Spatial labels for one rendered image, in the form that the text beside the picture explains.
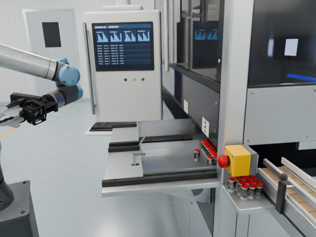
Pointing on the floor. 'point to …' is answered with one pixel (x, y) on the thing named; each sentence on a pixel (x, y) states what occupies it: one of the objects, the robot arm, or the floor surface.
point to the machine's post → (232, 101)
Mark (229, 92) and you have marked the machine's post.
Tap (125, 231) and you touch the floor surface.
